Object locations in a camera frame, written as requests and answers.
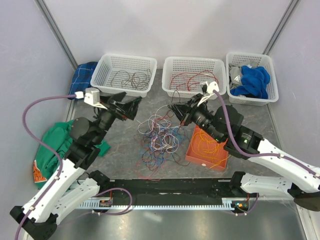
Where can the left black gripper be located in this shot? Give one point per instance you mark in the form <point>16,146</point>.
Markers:
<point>113,103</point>

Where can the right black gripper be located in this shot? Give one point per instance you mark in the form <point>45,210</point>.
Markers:
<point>188,110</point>

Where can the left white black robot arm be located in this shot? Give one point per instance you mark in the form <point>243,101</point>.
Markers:
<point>41,215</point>

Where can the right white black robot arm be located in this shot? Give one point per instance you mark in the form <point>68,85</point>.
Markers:
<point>297,180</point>

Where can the left white plastic basket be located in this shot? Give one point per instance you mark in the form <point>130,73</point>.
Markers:
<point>132,74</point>

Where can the white plastic basket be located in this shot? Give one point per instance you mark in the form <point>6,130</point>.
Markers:
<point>132,74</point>
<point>181,76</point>
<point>264,61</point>

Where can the middle white plastic basket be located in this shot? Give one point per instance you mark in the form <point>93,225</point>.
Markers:
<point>181,76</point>

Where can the orange plastic tray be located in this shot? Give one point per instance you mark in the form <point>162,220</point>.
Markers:
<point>207,152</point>

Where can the blue plaid cloth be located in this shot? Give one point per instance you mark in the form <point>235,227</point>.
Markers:
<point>82,76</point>

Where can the grey sock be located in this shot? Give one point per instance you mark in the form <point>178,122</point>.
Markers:
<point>235,72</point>

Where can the right white plastic basket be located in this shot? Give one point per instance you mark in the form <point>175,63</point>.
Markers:
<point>264,61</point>

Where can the blue fleece cloth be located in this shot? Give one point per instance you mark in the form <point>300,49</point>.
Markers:
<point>254,83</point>

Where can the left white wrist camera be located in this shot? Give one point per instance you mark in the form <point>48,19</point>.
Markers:
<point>90,96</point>

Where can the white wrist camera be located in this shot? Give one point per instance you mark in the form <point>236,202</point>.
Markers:
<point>208,89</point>
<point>90,96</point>

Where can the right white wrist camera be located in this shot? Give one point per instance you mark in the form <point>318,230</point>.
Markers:
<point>208,89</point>

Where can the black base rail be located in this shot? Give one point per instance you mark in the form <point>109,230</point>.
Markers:
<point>129,188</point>

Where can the light blue slotted cable duct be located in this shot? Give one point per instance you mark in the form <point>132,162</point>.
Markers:
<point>163,202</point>

